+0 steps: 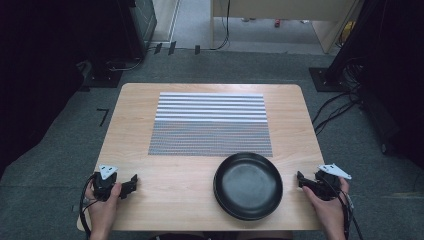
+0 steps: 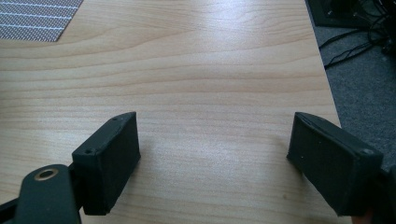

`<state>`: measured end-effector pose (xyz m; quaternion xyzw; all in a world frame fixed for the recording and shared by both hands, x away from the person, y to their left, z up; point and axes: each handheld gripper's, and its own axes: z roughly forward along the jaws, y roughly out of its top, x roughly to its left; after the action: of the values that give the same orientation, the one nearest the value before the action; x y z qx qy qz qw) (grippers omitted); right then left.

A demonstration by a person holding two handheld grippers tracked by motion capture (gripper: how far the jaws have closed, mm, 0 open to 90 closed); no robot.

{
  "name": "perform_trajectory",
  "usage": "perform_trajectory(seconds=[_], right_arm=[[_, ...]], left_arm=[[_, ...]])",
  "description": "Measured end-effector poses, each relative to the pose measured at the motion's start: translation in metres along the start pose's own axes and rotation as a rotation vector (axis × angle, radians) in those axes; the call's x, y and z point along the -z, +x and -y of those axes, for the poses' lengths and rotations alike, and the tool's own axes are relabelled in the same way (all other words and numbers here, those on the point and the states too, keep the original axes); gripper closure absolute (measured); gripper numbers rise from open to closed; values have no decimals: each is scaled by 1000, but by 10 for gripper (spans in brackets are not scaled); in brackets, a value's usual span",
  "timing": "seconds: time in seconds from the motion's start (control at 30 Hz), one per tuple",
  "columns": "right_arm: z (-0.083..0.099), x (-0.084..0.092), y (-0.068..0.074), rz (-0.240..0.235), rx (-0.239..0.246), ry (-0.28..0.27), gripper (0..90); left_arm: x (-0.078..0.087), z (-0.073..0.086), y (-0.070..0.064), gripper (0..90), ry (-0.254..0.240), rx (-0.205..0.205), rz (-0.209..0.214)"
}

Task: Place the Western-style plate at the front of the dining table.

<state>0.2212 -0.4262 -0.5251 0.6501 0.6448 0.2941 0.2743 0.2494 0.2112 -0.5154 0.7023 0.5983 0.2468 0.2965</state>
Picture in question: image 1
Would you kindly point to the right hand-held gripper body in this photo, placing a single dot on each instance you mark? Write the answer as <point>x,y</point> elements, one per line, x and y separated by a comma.
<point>328,186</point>

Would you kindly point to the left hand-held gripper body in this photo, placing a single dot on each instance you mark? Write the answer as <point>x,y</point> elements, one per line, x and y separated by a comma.
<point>104,182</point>

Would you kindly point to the person's right hand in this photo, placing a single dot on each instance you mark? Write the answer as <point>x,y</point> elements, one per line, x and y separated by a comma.
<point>328,210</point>

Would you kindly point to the person's left hand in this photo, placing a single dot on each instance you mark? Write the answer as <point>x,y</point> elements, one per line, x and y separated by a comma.
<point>104,211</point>

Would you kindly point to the black round plate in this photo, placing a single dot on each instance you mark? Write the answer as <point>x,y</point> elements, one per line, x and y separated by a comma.
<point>248,186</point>

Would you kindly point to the black angled tape mark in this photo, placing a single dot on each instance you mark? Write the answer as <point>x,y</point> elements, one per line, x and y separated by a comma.
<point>104,115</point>

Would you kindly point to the striped grey placemat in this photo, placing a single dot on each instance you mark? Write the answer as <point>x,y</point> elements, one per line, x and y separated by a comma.
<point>210,126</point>

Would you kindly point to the black tape strip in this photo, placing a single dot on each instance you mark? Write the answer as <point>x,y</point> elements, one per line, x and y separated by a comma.
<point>172,48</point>
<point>197,50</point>
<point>158,48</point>

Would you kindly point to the yellow object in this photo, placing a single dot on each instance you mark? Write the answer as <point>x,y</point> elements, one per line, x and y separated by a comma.
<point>348,31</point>

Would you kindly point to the small red object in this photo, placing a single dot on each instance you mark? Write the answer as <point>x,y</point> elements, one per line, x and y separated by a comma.
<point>277,23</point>

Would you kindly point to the dark equipment cabinet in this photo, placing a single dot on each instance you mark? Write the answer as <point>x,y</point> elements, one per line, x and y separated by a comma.
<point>143,23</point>

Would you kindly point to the light wooden desk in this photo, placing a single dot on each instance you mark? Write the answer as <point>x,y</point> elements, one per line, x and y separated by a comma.
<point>283,8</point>

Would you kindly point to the black stand base plate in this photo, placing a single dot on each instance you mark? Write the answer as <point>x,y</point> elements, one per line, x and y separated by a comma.
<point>325,81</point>
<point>106,78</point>

